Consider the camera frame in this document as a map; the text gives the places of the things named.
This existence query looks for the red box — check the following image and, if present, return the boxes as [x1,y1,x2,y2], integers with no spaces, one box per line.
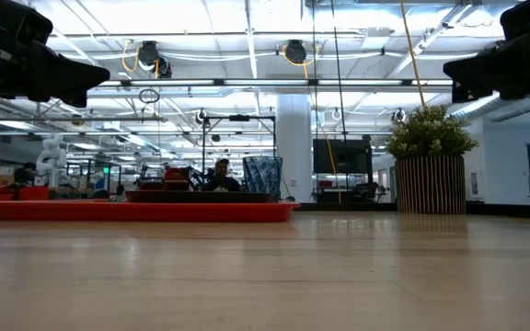
[0,185,52,201]

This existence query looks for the red tool cart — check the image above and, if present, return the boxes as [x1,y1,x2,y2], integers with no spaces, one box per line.
[136,165,193,192]

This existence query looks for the person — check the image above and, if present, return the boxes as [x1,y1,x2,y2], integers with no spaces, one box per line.
[13,161,38,187]
[204,158,244,193]

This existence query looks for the black round plate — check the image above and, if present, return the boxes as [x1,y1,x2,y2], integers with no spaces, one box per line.
[123,189,276,205]

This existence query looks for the patterned translucent drinking cup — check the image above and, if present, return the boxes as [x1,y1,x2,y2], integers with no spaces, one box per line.
[242,155,284,202]

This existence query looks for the black metal stand frame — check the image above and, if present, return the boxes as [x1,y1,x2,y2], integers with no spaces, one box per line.
[201,114,278,193]

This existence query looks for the yellow hanging cable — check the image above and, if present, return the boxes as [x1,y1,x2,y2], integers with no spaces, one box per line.
[399,0,427,109]

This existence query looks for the black coiled cable loop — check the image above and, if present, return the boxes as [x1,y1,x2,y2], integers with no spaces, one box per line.
[138,87,161,105]

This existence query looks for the white pillar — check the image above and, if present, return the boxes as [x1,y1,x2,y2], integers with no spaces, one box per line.
[275,94,314,204]

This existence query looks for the black hanging cable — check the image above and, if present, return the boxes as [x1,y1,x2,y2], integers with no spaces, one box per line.
[329,0,347,141]

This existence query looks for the red plastic tray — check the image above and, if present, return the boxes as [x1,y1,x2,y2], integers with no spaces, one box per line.
[0,199,301,224]

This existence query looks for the black ceiling cord reel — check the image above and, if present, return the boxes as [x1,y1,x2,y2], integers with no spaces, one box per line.
[136,40,173,80]
[282,39,308,66]

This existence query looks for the potted plant in ribbed pot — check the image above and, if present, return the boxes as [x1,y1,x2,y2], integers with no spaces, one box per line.
[385,104,480,215]

